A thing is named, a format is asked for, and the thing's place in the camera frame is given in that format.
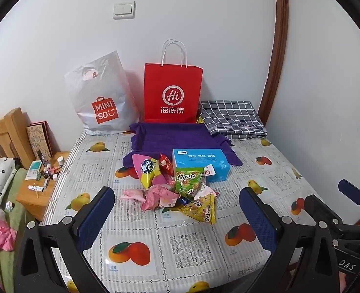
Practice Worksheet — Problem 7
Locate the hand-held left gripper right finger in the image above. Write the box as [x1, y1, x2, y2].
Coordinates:
[239, 186, 346, 293]

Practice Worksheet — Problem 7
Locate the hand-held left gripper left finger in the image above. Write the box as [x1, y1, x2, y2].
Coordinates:
[13, 186, 116, 293]

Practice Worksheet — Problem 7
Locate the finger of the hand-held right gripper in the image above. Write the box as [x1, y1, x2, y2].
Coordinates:
[338, 179, 360, 225]
[304, 195, 344, 225]

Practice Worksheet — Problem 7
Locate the pink and yellow snack packet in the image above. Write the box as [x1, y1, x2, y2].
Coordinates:
[132, 153, 165, 191]

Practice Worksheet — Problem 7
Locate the green snack packet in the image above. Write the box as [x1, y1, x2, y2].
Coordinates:
[175, 167, 205, 197]

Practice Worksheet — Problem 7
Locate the small red snack packet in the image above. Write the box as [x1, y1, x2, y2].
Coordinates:
[158, 153, 176, 178]

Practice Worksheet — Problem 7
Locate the light pink peach packet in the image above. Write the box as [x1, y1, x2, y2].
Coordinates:
[121, 188, 147, 202]

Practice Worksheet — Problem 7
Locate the yellow cartoon snack packet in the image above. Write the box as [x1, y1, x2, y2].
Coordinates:
[177, 194, 217, 225]

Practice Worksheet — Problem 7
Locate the white packet with red mark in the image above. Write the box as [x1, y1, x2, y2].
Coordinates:
[203, 164, 217, 184]

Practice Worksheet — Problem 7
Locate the pink bear snack packet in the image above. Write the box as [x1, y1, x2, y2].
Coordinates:
[142, 191, 180, 211]

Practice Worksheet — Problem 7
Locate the wooden nightstand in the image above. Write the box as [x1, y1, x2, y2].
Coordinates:
[16, 151, 71, 222]

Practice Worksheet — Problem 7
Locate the magenta snack packet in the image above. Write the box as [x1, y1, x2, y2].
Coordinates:
[149, 184, 180, 199]

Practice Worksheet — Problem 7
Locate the green bedsheet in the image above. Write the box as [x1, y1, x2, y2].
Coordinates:
[0, 168, 46, 293]

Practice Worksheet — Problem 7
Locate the blue tissue pack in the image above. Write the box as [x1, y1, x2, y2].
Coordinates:
[172, 148, 231, 183]

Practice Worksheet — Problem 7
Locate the patterned book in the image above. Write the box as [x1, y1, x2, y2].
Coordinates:
[26, 121, 54, 162]

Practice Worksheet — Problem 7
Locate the grey checked cloth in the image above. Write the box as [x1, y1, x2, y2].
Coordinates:
[196, 100, 268, 141]

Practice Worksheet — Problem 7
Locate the purple towel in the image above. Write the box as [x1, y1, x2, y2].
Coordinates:
[122, 121, 244, 168]

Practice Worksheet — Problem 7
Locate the wooden headboard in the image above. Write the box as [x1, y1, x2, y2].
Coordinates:
[0, 107, 35, 170]

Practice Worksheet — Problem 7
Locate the white plastic bag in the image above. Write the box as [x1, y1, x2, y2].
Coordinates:
[64, 50, 141, 136]

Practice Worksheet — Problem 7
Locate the red paper bag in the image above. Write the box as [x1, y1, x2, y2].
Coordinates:
[144, 39, 204, 125]

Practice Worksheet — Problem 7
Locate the brown wooden door frame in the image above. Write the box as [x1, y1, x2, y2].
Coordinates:
[257, 0, 290, 126]

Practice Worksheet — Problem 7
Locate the white wall switch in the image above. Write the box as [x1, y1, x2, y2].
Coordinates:
[113, 1, 136, 20]

